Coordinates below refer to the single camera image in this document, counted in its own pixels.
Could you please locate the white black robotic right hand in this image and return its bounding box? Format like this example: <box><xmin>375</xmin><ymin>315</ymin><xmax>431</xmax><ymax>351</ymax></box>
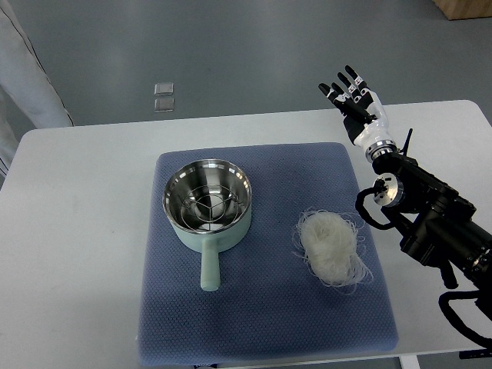
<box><xmin>318</xmin><ymin>65</ymin><xmax>397</xmax><ymax>162</ymax></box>

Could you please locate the white vermicelli noodle bundle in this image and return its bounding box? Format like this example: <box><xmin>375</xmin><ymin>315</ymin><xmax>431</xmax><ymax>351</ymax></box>
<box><xmin>292</xmin><ymin>208</ymin><xmax>374</xmax><ymax>295</ymax></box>

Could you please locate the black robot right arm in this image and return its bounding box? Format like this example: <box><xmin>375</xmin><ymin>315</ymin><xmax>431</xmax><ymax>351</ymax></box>
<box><xmin>366</xmin><ymin>139</ymin><xmax>491</xmax><ymax>292</ymax></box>

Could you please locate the mint green steel pot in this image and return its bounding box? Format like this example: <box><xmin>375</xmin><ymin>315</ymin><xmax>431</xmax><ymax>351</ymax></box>
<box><xmin>162</xmin><ymin>158</ymin><xmax>252</xmax><ymax>292</ymax></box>

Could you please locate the wooden box corner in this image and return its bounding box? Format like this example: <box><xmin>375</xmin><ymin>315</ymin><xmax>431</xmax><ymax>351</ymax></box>
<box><xmin>435</xmin><ymin>0</ymin><xmax>491</xmax><ymax>20</ymax></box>

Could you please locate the lower metal floor plate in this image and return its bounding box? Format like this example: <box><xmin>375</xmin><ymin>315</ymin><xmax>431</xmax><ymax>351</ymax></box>
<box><xmin>154</xmin><ymin>97</ymin><xmax>175</xmax><ymax>113</ymax></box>

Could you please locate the metal floor plate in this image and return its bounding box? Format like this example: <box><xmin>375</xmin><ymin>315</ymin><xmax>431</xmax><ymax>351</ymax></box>
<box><xmin>154</xmin><ymin>97</ymin><xmax>175</xmax><ymax>113</ymax></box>
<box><xmin>154</xmin><ymin>82</ymin><xmax>174</xmax><ymax>96</ymax></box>

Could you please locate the upper metal floor plate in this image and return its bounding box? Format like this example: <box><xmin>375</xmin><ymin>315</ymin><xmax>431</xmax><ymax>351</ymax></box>
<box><xmin>154</xmin><ymin>82</ymin><xmax>174</xmax><ymax>96</ymax></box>

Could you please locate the person in white clothes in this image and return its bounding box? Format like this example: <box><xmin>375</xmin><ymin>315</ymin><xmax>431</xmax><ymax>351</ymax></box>
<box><xmin>1</xmin><ymin>1</ymin><xmax>74</xmax><ymax>177</ymax></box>

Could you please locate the round wire steaming rack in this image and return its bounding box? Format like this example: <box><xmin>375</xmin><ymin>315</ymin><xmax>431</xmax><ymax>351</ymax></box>
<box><xmin>179</xmin><ymin>192</ymin><xmax>241</xmax><ymax>232</ymax></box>

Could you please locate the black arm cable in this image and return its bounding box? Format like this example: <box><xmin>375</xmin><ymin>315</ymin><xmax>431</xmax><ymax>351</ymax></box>
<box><xmin>438</xmin><ymin>290</ymin><xmax>492</xmax><ymax>351</ymax></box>

